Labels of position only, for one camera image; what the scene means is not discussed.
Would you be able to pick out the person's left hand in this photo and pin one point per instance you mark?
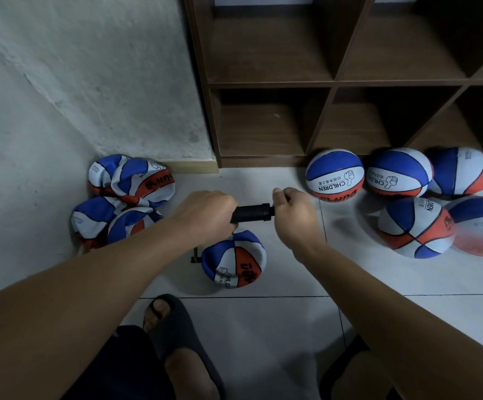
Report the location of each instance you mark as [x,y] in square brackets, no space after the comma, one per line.
[204,216]

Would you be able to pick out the person's left forearm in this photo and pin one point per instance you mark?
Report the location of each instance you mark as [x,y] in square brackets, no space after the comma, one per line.
[58,320]

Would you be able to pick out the blue white red basketball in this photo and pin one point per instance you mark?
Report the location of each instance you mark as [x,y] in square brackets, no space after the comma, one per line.
[462,172]
[416,227]
[146,183]
[335,175]
[100,172]
[90,218]
[481,227]
[129,225]
[398,172]
[233,260]

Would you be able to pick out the black sandal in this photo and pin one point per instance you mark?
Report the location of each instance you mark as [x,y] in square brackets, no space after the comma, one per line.
[335,366]
[176,325]

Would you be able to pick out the black hand pump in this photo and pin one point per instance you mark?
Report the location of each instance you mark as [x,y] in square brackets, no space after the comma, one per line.
[254,213]

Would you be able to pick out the brown wooden cubby shelf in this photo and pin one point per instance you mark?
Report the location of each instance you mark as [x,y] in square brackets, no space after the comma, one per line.
[266,58]

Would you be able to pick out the person's right hand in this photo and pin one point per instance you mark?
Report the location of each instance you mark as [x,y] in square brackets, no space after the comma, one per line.
[298,220]

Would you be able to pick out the person's right forearm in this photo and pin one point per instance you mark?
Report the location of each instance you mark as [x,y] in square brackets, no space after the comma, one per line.
[408,329]

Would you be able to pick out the person's left foot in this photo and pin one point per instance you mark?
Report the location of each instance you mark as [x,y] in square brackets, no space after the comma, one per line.
[191,377]

